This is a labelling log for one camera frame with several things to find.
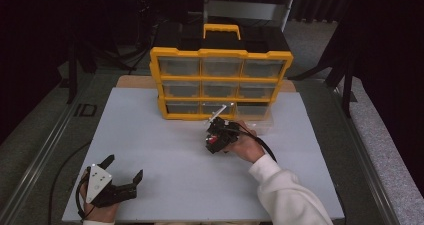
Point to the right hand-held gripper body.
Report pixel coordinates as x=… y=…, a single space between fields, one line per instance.
x=224 y=130

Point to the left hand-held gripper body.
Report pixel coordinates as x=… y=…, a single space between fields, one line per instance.
x=98 y=181

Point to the clear plastic drawer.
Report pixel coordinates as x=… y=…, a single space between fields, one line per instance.
x=258 y=113

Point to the yellow black organizer cabinet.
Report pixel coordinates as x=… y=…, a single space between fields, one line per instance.
x=220 y=53

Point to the person's right hand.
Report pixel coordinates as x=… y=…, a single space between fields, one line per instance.
x=248 y=146

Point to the person's left hand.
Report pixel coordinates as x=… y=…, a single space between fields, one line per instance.
x=100 y=213

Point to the white table board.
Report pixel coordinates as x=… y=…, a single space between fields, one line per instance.
x=173 y=171

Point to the grid of clear drawers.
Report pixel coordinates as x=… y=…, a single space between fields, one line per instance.
x=181 y=66

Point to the black metal stand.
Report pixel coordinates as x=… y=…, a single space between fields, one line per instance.
x=71 y=71
x=346 y=85

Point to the grey metal chair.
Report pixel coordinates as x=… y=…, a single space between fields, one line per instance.
x=246 y=10

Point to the aluminium rail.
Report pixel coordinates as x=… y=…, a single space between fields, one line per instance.
x=366 y=158
x=43 y=151

